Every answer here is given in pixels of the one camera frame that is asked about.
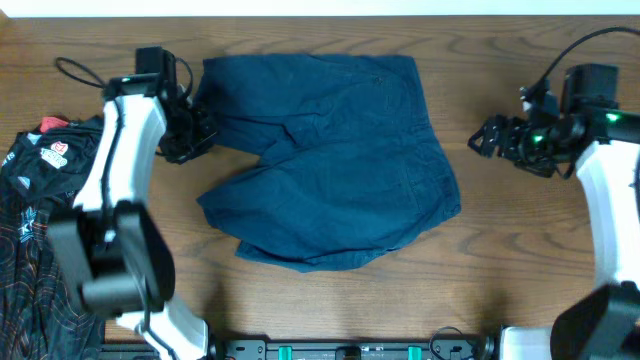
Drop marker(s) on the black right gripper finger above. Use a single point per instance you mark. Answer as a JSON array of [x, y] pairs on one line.
[[484, 148], [487, 134]]

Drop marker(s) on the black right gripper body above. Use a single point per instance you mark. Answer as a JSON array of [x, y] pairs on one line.
[[519, 143]]

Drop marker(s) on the black mounting rail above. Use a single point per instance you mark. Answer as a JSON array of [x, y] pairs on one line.
[[445, 349]]

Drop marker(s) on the black patterned garment pile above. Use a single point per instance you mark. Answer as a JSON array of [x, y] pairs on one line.
[[40, 175]]

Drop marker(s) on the dark blue shorts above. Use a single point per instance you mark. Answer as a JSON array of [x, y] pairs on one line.
[[349, 166]]

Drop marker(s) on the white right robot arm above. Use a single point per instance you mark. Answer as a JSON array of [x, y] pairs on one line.
[[602, 145]]

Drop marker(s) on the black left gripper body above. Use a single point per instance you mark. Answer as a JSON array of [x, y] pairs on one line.
[[192, 134]]

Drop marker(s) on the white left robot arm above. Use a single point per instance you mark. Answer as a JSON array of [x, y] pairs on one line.
[[114, 261]]

